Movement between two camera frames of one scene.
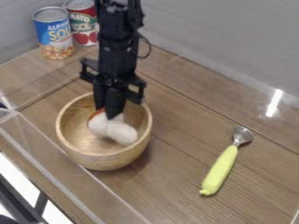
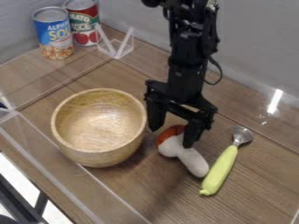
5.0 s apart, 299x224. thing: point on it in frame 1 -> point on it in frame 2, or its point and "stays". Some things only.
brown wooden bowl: x=89 y=150 stays
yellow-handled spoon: x=222 y=164 stays
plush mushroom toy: x=113 y=128 -> x=173 y=147
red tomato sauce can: x=85 y=29 stays
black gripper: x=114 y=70 -> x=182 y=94
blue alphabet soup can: x=54 y=32 stays
